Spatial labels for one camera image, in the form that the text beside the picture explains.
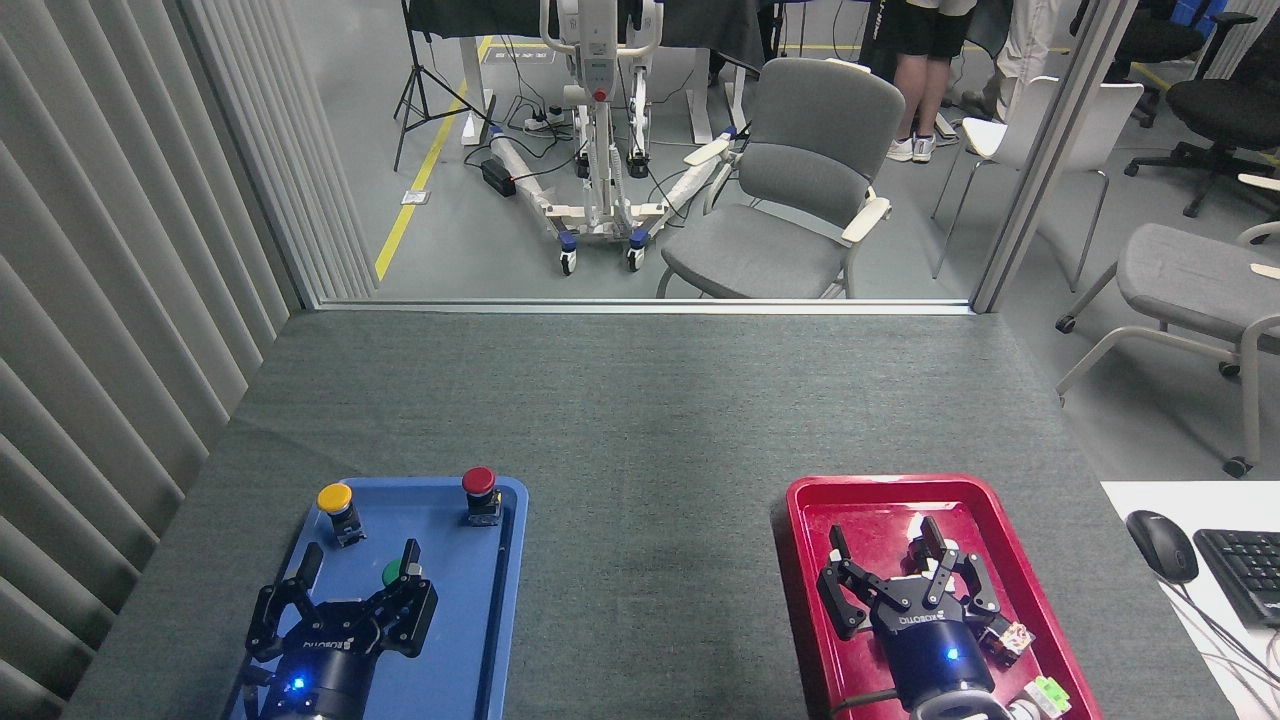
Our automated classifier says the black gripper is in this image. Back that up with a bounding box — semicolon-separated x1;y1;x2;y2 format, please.
817;517;1001;713
247;538;439;720

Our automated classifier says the yellow push button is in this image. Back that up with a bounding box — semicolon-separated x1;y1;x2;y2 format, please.
317;483;367;548

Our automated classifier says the red push button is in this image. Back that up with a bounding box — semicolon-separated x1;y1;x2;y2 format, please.
461;466;503;528

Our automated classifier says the red plastic tray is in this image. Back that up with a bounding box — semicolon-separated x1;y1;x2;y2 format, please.
785;474;1106;720

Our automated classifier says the blue plastic tray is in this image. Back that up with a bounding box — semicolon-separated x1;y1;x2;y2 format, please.
222;476;529;720

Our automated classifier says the black computer mouse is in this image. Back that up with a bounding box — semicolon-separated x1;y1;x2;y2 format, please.
1126;510;1199;585

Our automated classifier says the white desk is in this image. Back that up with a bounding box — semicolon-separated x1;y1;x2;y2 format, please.
1100;480;1280;720

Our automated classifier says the black keyboard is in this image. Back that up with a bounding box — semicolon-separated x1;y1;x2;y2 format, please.
1193;528;1280;629

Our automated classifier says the grey chair with cream armrests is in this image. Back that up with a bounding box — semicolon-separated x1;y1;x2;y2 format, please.
656;57;907;300

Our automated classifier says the grey chair with castors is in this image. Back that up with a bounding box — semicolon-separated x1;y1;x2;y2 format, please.
1055;170;1280;479

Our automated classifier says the white plastic chair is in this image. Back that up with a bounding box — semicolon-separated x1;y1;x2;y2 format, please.
930;75;1146;293

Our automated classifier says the white stand on wheels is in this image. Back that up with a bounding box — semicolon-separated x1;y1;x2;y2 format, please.
490;0;736;276

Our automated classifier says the person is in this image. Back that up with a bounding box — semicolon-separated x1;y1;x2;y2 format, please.
962;0;1061;123
885;0;977;164

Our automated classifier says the black tripod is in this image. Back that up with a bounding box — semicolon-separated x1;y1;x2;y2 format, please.
393;0;497;172

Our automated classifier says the black office chair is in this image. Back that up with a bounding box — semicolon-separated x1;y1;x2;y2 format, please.
1070;0;1206;129
1125;10;1280;219

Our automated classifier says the black switch with orange block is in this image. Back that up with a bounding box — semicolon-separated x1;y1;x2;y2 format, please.
980;620;1037;663

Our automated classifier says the white switch with green block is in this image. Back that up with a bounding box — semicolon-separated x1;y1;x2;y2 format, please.
1005;675;1073;720

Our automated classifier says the mouse cable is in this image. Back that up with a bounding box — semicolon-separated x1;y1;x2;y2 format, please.
1165;580;1280;703

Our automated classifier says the silver horizontal rail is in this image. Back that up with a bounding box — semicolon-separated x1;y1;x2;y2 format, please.
313;298;976;317

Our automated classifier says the silver post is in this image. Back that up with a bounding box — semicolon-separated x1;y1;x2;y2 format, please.
973;0;1139;314

